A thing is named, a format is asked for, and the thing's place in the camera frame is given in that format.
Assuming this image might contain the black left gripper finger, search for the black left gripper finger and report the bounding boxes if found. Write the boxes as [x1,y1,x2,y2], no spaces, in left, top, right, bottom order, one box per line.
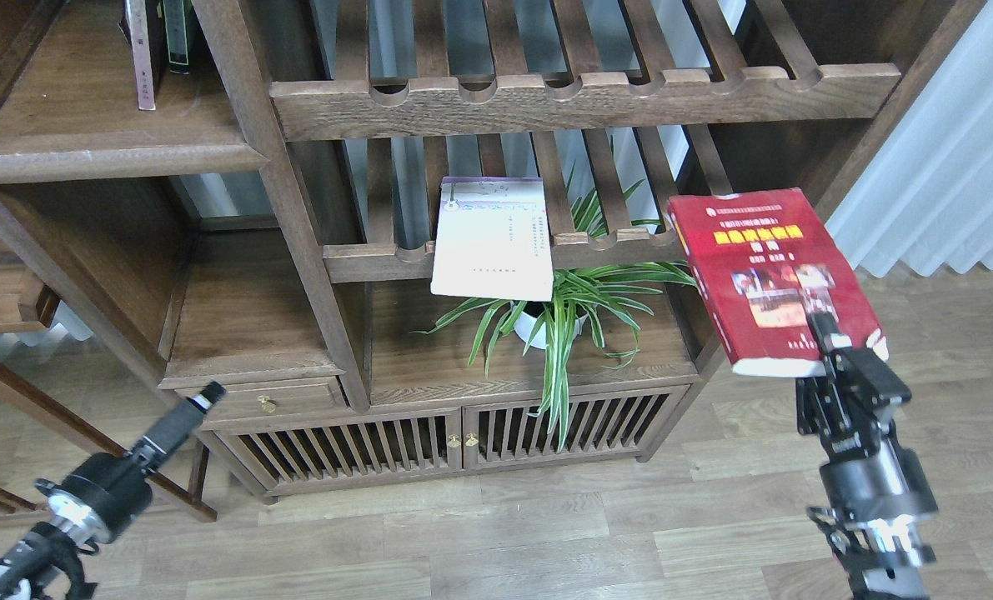
[133,381,227,468]

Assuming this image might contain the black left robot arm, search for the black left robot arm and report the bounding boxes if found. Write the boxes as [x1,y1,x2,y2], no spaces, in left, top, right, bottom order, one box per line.
[0,381,227,599]

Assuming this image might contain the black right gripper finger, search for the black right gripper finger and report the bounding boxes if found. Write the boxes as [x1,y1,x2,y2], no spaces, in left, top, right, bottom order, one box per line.
[796,377,832,441]
[806,312,912,418]

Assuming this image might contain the dark wooden bookshelf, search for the dark wooden bookshelf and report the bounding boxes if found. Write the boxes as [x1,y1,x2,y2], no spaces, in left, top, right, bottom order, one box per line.
[0,1,984,503]

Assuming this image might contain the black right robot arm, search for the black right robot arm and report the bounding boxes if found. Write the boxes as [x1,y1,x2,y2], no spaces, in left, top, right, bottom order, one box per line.
[796,312,938,599]

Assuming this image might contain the white curtain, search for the white curtain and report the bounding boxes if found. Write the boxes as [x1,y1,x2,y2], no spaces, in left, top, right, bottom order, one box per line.
[827,1,993,277]

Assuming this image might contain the brass drawer knob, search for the brass drawer knob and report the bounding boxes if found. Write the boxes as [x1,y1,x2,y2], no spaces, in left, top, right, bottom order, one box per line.
[257,395,278,413]

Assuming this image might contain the maroon book with white characters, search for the maroon book with white characters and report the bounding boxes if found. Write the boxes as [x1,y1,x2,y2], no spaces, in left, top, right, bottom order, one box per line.
[120,1,166,111]

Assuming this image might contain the white plant pot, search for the white plant pot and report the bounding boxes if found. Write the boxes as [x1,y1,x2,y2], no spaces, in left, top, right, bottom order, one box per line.
[513,302,588,350]

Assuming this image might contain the green upright book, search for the green upright book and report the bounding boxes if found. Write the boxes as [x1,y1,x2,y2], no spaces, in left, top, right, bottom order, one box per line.
[162,1,199,73]

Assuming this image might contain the white and purple book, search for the white and purple book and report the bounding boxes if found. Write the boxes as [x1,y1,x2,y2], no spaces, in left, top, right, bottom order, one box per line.
[430,176,554,303]

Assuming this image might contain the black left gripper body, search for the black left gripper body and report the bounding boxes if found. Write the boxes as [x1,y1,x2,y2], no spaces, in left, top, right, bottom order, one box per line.
[34,447,159,547]

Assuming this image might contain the red paperback book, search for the red paperback book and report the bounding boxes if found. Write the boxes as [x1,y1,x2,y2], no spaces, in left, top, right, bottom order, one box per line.
[667,187,890,378]

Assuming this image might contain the green spider plant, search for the green spider plant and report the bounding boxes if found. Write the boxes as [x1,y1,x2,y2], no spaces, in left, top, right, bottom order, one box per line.
[417,167,701,451]

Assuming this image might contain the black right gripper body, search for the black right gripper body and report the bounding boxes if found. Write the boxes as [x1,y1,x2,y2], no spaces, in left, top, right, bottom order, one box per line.
[819,410,938,527]

